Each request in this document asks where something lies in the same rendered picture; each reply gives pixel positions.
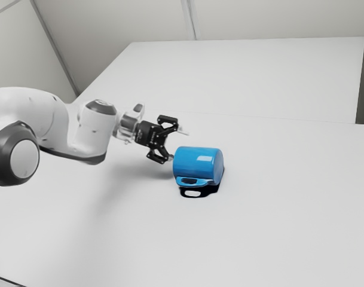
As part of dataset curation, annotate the blue mug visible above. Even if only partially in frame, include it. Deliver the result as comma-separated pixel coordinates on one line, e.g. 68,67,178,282
172,145,224,188

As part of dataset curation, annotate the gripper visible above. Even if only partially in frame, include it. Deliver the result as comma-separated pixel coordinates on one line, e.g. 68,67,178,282
134,114,191,166

